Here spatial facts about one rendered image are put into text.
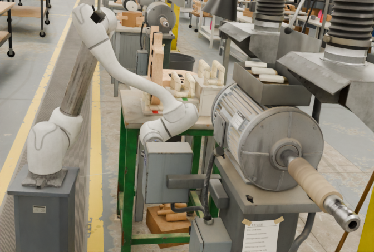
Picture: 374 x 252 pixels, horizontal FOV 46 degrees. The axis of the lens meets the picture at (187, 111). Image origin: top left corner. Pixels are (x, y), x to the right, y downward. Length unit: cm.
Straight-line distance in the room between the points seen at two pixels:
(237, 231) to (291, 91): 45
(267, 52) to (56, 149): 108
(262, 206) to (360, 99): 46
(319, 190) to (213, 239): 48
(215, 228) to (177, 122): 64
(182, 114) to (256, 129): 78
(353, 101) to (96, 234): 236
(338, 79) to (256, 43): 62
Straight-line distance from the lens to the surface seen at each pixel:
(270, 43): 156
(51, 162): 213
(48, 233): 225
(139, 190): 307
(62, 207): 218
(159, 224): 294
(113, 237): 304
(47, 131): 210
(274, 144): 125
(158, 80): 234
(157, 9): 398
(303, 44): 137
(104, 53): 194
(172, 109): 196
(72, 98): 221
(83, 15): 194
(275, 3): 160
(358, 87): 96
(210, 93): 245
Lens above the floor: 173
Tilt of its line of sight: 18 degrees down
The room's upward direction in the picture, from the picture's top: 5 degrees clockwise
